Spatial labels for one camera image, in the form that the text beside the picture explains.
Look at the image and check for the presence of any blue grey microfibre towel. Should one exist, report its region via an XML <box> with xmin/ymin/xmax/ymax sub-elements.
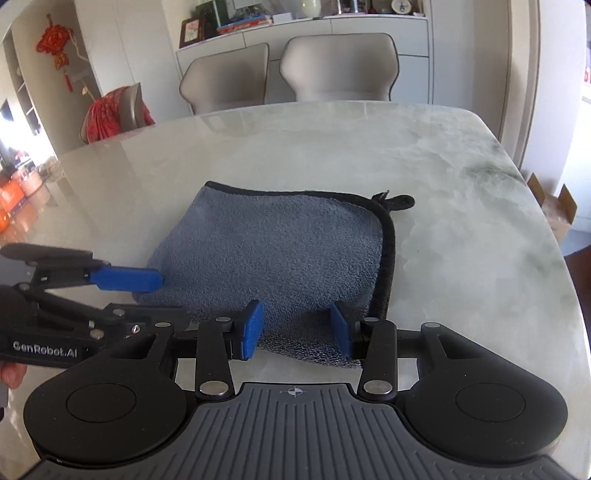
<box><xmin>135</xmin><ymin>182</ymin><xmax>415</xmax><ymax>368</ymax></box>

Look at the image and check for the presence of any person's hand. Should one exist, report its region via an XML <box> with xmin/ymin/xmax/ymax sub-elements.
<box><xmin>0</xmin><ymin>362</ymin><xmax>27</xmax><ymax>389</ymax></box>

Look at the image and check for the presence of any chair with red cloth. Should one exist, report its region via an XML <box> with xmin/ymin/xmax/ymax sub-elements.
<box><xmin>80</xmin><ymin>83</ymin><xmax>155</xmax><ymax>144</ymax></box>

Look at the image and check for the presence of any beige dining chair left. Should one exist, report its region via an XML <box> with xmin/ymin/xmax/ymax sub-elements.
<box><xmin>179</xmin><ymin>43</ymin><xmax>270</xmax><ymax>115</ymax></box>

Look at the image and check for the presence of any beige dining chair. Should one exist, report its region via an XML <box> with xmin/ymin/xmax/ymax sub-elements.
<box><xmin>179</xmin><ymin>43</ymin><xmax>270</xmax><ymax>115</ymax></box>
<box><xmin>280</xmin><ymin>33</ymin><xmax>400</xmax><ymax>102</ymax></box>

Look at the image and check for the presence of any open cardboard box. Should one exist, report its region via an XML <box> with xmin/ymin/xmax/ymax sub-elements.
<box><xmin>527</xmin><ymin>173</ymin><xmax>578</xmax><ymax>243</ymax></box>

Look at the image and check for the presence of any red Chinese knot ornament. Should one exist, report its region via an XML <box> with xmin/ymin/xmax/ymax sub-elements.
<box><xmin>36</xmin><ymin>14</ymin><xmax>73</xmax><ymax>93</ymax></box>

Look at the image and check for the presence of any beige dining chair right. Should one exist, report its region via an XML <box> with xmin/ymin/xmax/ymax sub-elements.
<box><xmin>280</xmin><ymin>33</ymin><xmax>400</xmax><ymax>102</ymax></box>

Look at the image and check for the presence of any stack of books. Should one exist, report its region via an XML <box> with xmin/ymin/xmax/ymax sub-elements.
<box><xmin>216</xmin><ymin>15</ymin><xmax>270</xmax><ymax>35</ymax></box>

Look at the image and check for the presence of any white sideboard cabinet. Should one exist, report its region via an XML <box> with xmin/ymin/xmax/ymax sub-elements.
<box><xmin>176</xmin><ymin>15</ymin><xmax>433</xmax><ymax>104</ymax></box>

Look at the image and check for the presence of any white ceramic vase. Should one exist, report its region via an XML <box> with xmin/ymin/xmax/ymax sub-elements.
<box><xmin>301</xmin><ymin>0</ymin><xmax>322</xmax><ymax>19</ymax></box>

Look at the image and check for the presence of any white alarm clock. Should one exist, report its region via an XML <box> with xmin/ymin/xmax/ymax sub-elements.
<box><xmin>391</xmin><ymin>0</ymin><xmax>414</xmax><ymax>15</ymax></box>

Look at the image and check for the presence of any dark picture frame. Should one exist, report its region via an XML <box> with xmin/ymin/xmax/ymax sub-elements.
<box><xmin>179</xmin><ymin>18</ymin><xmax>202</xmax><ymax>48</ymax></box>

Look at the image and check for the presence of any clear acrylic photo frame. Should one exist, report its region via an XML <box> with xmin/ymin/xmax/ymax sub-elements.
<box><xmin>337</xmin><ymin>0</ymin><xmax>370</xmax><ymax>15</ymax></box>

